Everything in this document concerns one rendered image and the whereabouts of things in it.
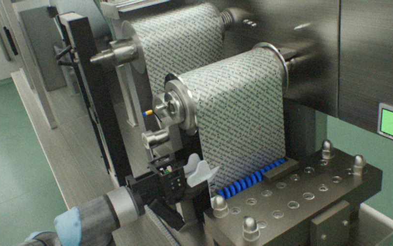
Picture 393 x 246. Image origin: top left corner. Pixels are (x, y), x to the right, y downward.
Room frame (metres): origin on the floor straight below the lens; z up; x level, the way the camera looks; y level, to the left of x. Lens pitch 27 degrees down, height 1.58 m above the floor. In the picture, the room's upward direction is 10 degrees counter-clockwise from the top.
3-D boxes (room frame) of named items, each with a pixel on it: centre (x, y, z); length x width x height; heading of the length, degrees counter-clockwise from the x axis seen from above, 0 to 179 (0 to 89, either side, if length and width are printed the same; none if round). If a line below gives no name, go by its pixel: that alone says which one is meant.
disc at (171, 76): (0.75, 0.04, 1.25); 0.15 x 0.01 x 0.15; 26
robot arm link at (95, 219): (0.58, 0.26, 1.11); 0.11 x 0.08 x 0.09; 116
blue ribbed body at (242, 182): (0.73, -0.11, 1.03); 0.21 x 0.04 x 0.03; 116
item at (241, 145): (0.75, -0.10, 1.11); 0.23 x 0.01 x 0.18; 116
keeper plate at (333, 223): (0.59, -0.24, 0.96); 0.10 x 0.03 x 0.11; 116
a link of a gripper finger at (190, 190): (0.65, 0.05, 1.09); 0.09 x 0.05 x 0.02; 115
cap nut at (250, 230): (0.55, -0.06, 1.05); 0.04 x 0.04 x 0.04
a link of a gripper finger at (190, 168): (0.71, 0.03, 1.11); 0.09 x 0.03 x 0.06; 117
